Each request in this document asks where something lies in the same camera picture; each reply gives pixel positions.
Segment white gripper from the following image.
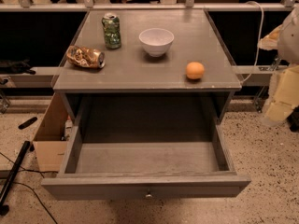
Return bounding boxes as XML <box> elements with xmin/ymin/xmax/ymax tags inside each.
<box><xmin>258</xmin><ymin>7</ymin><xmax>299</xmax><ymax>126</ymax></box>

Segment orange fruit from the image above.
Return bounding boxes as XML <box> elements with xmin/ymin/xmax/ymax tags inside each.
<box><xmin>186</xmin><ymin>62</ymin><xmax>205</xmax><ymax>80</ymax></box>

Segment open grey top drawer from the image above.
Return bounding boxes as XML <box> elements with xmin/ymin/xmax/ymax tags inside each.
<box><xmin>40</xmin><ymin>93</ymin><xmax>252</xmax><ymax>202</ymax></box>

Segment grey wooden cabinet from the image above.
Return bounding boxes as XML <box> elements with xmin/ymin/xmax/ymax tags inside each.
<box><xmin>50</xmin><ymin>8</ymin><xmax>243</xmax><ymax>126</ymax></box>

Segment white ceramic bowl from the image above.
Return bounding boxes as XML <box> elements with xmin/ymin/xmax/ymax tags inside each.
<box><xmin>139</xmin><ymin>28</ymin><xmax>175</xmax><ymax>57</ymax></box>

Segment green upright soda can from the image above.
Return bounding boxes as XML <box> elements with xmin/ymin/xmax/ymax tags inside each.
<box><xmin>102</xmin><ymin>13</ymin><xmax>121</xmax><ymax>49</ymax></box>

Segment crushed gold soda can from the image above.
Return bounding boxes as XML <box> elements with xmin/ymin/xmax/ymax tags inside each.
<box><xmin>66</xmin><ymin>46</ymin><xmax>105</xmax><ymax>69</ymax></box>

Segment brown cardboard box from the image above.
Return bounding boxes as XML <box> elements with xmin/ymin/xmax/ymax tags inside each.
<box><xmin>33</xmin><ymin>94</ymin><xmax>72</xmax><ymax>172</ymax></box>

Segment small black floor object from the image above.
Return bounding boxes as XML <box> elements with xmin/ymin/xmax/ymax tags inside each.
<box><xmin>18</xmin><ymin>117</ymin><xmax>38</xmax><ymax>130</ymax></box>

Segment black pole on floor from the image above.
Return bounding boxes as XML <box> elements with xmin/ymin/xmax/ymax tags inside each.
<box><xmin>0</xmin><ymin>141</ymin><xmax>30</xmax><ymax>216</ymax></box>

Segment white hanging cable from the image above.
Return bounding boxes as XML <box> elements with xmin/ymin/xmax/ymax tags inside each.
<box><xmin>238</xmin><ymin>0</ymin><xmax>265</xmax><ymax>86</ymax></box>

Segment black floor cable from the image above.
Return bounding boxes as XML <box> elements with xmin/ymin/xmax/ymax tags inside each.
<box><xmin>0</xmin><ymin>151</ymin><xmax>59</xmax><ymax>224</ymax></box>

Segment black object on rail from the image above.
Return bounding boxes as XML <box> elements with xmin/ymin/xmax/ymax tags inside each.
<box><xmin>0</xmin><ymin>59</ymin><xmax>36</xmax><ymax>75</ymax></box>

